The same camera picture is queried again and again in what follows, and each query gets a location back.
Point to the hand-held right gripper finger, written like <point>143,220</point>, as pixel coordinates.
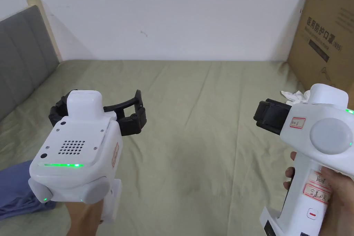
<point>271,115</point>

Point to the brown cardboard carton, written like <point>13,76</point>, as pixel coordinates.
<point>326,34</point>

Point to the blue garment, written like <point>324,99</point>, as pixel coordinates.
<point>16,186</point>

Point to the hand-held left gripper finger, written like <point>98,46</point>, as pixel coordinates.
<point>59,108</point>
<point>132,121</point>

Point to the person's left hand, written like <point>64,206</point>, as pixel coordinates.
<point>83,209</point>

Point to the person's left forearm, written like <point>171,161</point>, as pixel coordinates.
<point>85,229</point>

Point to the white crumpled cloth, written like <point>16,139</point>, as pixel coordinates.
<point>296,96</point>

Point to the grey padded headboard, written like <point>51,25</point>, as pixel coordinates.
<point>19,61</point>

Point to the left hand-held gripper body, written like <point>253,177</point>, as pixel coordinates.
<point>69,142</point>

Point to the bed with pale green sheet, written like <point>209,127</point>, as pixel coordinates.
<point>199,103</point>

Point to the person's right hand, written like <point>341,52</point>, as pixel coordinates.
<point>341,200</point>

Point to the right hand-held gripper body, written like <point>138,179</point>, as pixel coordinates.
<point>318,133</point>

